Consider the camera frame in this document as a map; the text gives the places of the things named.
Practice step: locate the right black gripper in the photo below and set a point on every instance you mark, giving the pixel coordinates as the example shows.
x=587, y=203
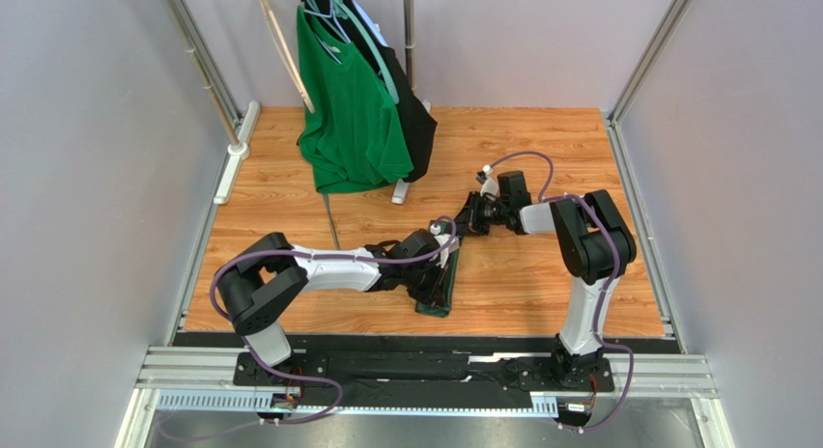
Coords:
x=477, y=214

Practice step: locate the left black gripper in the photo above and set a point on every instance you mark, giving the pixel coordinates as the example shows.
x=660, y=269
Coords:
x=429, y=295

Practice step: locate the dark green cloth napkin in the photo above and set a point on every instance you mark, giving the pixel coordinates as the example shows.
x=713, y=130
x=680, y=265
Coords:
x=441, y=305

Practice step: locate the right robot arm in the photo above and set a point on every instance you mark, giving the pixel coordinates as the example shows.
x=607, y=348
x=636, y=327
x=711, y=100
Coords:
x=595, y=244

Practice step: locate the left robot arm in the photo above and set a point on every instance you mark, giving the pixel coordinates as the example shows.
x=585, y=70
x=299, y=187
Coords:
x=252, y=291

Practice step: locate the white clothes rack base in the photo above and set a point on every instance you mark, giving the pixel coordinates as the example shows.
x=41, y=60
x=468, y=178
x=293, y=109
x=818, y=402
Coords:
x=401, y=190

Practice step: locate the black t-shirt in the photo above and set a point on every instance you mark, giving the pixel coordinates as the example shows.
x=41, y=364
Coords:
x=408, y=99

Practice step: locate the green t-shirt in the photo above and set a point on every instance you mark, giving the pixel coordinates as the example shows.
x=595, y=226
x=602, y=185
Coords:
x=353, y=138

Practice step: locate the metal rack pole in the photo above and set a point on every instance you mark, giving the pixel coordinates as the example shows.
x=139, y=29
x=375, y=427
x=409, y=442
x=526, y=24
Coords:
x=409, y=28

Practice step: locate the teal clothes hanger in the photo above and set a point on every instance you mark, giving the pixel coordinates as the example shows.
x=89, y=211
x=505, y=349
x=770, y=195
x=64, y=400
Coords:
x=360, y=29

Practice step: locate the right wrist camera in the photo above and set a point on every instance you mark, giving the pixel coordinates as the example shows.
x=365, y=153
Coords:
x=489, y=188

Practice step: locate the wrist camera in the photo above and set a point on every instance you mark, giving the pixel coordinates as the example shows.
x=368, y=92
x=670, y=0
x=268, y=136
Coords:
x=489, y=188
x=446, y=236

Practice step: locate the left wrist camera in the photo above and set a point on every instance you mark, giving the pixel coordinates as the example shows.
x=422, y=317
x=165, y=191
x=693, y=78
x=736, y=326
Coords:
x=446, y=236

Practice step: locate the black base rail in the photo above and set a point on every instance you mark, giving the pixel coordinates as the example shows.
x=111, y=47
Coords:
x=426, y=372

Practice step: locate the white corner pole bracket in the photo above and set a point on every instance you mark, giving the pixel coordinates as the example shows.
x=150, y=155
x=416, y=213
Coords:
x=237, y=153

